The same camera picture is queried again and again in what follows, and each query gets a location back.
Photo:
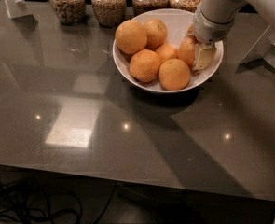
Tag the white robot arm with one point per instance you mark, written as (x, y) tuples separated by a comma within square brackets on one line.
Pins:
[(213, 19)]

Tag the glass jar far left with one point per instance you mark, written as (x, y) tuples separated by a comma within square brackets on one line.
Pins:
[(69, 12)]

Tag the small orange in middle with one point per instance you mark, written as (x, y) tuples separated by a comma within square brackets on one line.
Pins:
[(166, 51)]

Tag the large orange back left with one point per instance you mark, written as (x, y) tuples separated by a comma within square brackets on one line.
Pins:
[(131, 37)]

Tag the white stand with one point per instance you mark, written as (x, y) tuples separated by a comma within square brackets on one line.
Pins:
[(17, 8), (263, 48)]

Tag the white stand at right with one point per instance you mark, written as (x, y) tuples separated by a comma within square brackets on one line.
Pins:
[(263, 48)]

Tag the orange at bowl back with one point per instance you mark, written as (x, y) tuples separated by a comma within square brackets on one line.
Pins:
[(156, 31)]

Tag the white stand top left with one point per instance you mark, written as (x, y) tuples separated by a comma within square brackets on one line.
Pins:
[(17, 8)]

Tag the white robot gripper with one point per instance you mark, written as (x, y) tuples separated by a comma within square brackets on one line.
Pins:
[(209, 29)]

